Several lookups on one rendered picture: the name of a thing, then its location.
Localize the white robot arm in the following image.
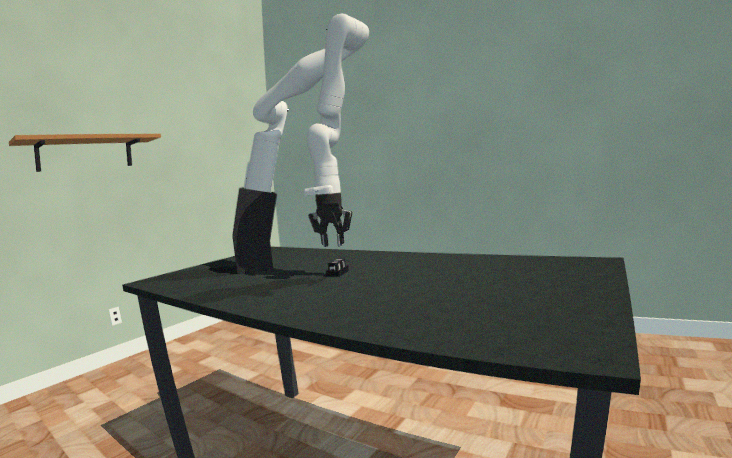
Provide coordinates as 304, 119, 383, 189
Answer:
244, 14, 369, 196

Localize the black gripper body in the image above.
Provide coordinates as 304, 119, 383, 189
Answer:
316, 192, 344, 223

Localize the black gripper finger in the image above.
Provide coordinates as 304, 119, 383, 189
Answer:
309, 212, 329, 247
329, 210, 352, 247

